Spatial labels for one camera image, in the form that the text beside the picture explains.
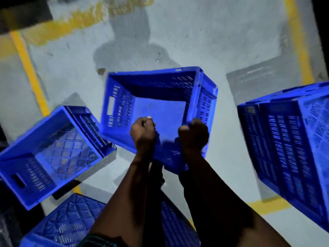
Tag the person's right hand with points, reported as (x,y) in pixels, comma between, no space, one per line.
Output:
(194,138)

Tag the person's left hand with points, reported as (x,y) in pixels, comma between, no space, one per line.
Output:
(144,136)

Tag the blue plastic crate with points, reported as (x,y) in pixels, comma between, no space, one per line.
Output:
(159,108)

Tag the stack of blue crates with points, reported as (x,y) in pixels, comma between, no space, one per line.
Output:
(295,151)

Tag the person's left forearm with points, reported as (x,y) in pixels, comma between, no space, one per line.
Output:
(120,203)

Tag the person's right forearm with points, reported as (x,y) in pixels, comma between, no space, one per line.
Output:
(218,208)

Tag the dark blue jeans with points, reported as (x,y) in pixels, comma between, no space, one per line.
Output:
(153,208)

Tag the teal plaid shirt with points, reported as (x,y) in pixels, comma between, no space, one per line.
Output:
(97,241)

